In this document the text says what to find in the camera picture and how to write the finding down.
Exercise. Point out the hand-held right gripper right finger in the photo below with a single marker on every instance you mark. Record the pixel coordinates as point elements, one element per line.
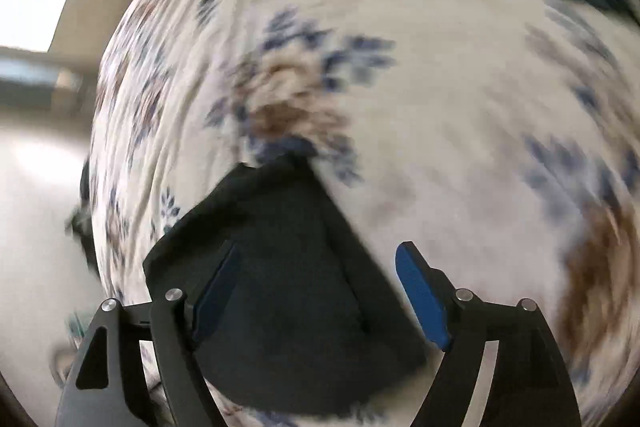
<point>422,297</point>

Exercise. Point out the floral blanket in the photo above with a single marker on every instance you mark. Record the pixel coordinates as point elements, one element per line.
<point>450,132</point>

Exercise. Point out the dark striped sweater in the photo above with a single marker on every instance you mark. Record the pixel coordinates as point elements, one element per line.
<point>300,282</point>

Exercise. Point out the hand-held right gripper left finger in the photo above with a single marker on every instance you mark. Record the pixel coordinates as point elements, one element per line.
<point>215,292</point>

